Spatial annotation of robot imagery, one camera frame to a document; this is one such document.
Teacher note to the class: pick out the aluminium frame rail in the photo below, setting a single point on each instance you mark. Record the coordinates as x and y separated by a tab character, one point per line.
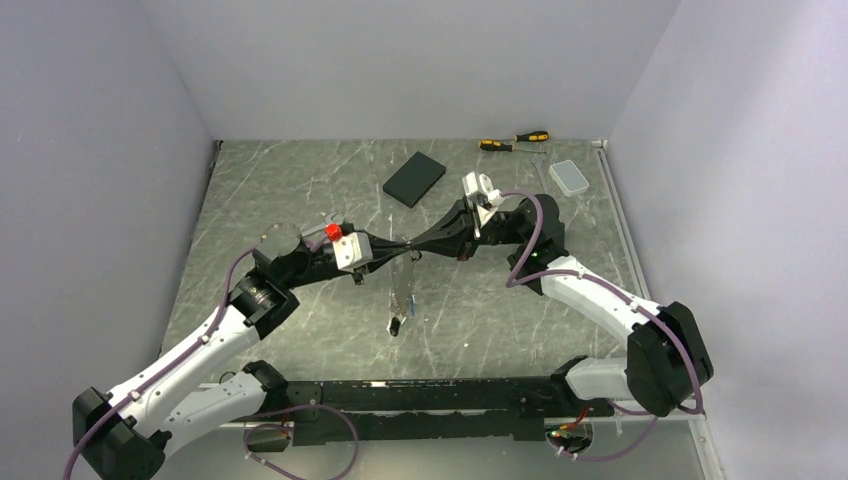
666	362

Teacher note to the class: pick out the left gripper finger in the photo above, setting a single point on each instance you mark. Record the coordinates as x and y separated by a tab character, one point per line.
381	258
382	245

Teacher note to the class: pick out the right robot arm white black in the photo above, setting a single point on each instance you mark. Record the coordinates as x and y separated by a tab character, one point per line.
543	264

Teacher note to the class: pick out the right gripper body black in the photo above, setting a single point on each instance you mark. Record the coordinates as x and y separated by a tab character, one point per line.
497	229

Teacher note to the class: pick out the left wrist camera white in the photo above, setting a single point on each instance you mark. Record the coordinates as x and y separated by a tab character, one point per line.
351	250

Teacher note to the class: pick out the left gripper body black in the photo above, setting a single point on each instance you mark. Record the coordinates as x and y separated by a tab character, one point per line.
316	268

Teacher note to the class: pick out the yellow black screwdriver front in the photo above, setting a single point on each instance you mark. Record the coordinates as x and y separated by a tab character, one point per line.
490	145

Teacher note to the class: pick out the clear plastic box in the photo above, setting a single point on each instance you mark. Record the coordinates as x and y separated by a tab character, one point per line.
568	178

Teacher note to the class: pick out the large silver wrench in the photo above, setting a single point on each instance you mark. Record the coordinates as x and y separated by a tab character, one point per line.
318	231

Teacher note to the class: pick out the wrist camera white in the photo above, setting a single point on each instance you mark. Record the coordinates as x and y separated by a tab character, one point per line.
351	250
482	191

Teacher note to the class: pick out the key bunch with rings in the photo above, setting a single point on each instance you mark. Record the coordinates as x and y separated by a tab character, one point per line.
402	286

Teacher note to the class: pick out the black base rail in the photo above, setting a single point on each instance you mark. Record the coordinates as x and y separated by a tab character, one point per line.
521	408

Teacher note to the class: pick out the orange black screwdriver rear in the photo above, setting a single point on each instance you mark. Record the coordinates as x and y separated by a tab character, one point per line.
537	136

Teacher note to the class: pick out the black flat box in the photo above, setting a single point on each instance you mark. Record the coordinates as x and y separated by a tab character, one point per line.
410	183

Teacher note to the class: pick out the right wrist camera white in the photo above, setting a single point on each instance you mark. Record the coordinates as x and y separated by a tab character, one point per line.
482	191

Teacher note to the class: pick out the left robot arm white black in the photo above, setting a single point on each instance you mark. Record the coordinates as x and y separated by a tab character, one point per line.
129	431

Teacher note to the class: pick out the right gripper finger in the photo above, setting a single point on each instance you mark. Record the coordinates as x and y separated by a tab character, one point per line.
444	242
457	219

